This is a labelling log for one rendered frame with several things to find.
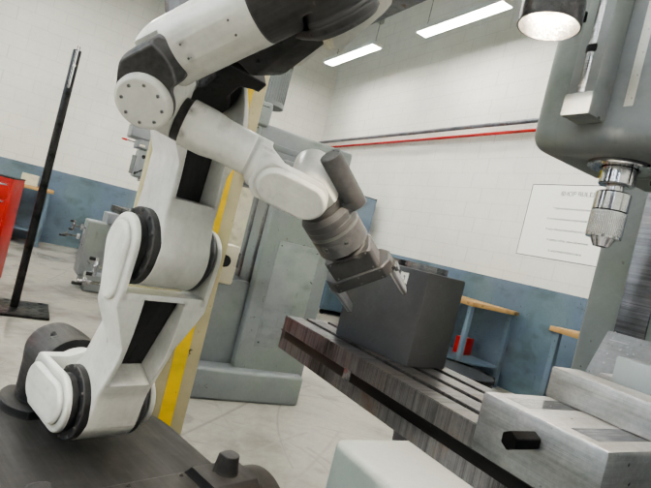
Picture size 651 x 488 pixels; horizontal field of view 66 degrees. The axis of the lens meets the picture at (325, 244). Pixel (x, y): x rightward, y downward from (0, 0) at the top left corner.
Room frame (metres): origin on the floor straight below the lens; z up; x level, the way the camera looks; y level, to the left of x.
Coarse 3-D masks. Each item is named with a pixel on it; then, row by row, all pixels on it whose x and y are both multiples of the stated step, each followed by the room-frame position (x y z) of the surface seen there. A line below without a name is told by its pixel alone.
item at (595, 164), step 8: (592, 160) 0.71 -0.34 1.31; (600, 160) 0.70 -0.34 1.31; (608, 160) 0.69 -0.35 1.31; (616, 160) 0.68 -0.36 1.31; (624, 160) 0.68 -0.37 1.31; (632, 160) 0.68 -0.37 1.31; (592, 168) 0.75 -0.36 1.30; (600, 168) 0.74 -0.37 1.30; (640, 168) 0.69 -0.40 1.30; (648, 168) 0.68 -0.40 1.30; (640, 176) 0.73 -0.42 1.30
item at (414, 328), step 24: (408, 264) 1.02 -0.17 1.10; (360, 288) 1.09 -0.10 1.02; (384, 288) 1.04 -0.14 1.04; (408, 288) 0.99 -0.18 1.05; (432, 288) 0.97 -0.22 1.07; (456, 288) 1.01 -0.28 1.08; (360, 312) 1.08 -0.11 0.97; (384, 312) 1.03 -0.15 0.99; (408, 312) 0.98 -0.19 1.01; (432, 312) 0.98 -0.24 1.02; (456, 312) 1.03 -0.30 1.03; (360, 336) 1.06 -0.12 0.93; (384, 336) 1.01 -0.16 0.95; (408, 336) 0.97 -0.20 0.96; (432, 336) 0.99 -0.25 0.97; (408, 360) 0.96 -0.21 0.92; (432, 360) 1.00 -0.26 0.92
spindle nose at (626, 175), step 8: (608, 168) 0.71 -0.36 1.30; (616, 168) 0.70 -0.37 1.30; (624, 168) 0.69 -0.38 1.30; (632, 168) 0.69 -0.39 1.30; (608, 176) 0.70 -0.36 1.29; (616, 176) 0.70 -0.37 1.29; (624, 176) 0.69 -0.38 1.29; (632, 176) 0.69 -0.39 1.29; (600, 184) 0.73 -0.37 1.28; (624, 184) 0.70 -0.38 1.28; (632, 184) 0.70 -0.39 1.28
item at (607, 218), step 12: (600, 204) 0.71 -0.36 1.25; (612, 204) 0.70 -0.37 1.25; (624, 204) 0.69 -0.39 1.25; (600, 216) 0.70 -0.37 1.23; (612, 216) 0.69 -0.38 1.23; (624, 216) 0.70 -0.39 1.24; (588, 228) 0.72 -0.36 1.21; (600, 228) 0.70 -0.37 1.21; (612, 228) 0.69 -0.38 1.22; (624, 228) 0.70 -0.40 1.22
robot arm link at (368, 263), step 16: (352, 224) 0.79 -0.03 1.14; (336, 240) 0.79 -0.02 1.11; (352, 240) 0.79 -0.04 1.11; (368, 240) 0.84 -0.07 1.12; (336, 256) 0.80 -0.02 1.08; (352, 256) 0.82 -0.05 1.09; (368, 256) 0.82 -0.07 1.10; (384, 256) 0.85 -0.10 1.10; (336, 272) 0.85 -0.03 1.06; (352, 272) 0.84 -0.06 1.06; (368, 272) 0.84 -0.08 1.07; (384, 272) 0.84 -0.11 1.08; (336, 288) 0.86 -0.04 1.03; (352, 288) 0.86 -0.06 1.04
